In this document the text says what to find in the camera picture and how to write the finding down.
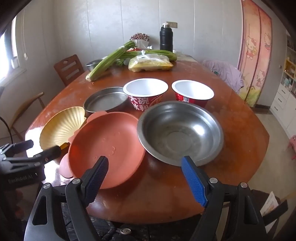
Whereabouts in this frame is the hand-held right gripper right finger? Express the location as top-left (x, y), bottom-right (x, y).
top-left (181, 156), bottom-right (266, 241)

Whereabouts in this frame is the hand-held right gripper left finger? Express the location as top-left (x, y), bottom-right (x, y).
top-left (24, 156), bottom-right (109, 241)

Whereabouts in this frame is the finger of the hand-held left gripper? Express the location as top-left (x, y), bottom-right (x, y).
top-left (0, 140), bottom-right (34, 160)
top-left (28, 146), bottom-right (62, 166)

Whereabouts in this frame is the yellow shell-shaped plate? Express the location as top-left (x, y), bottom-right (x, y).
top-left (39, 107), bottom-right (87, 151)

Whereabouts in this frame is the orange bear-shaped plate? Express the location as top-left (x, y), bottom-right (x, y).
top-left (59, 111), bottom-right (147, 190)

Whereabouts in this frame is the large steel bowl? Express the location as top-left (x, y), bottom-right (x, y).
top-left (137, 101), bottom-right (224, 167)

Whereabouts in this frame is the steel pan plate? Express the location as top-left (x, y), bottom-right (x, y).
top-left (83, 87), bottom-right (130, 117)

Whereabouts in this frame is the red paper bowl small label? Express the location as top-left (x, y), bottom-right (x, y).
top-left (171, 80), bottom-right (214, 108)

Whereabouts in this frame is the red paper bowl large lettering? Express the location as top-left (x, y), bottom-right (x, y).
top-left (123, 78), bottom-right (168, 112)

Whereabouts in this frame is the light wooden armchair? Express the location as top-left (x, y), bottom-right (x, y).
top-left (9, 92), bottom-right (45, 139)

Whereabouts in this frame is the paper booklet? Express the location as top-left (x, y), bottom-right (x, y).
top-left (260, 191), bottom-right (279, 233)

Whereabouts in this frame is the brown slatted wooden chair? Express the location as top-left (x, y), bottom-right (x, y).
top-left (54, 54), bottom-right (85, 87)

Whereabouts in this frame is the dark chair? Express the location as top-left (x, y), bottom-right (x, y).
top-left (251, 189), bottom-right (288, 234)

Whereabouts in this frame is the window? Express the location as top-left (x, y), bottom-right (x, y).
top-left (0, 14), bottom-right (26, 86)

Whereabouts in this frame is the small steel bowl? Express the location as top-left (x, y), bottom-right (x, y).
top-left (86, 59), bottom-right (103, 72)

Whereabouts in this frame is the long celery bunch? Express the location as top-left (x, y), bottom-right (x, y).
top-left (85, 40), bottom-right (137, 81)

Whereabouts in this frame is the pink plastic stool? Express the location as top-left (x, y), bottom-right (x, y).
top-left (288, 136), bottom-right (296, 160)

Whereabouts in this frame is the purple cloth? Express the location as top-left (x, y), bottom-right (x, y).
top-left (202, 60), bottom-right (244, 93)

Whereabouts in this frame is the white shelf cabinet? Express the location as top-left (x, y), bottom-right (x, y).
top-left (269, 30), bottom-right (296, 139)

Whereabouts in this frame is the plastic bag of yellow food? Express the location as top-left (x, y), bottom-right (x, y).
top-left (128, 52), bottom-right (174, 73)

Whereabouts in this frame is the pink cartoon wardrobe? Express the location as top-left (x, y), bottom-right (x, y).
top-left (237, 0), bottom-right (272, 108)

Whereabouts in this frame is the black thermos bottle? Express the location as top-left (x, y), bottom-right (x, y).
top-left (159, 23), bottom-right (173, 52)

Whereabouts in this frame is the black cable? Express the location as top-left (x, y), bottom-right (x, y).
top-left (0, 116), bottom-right (14, 144)

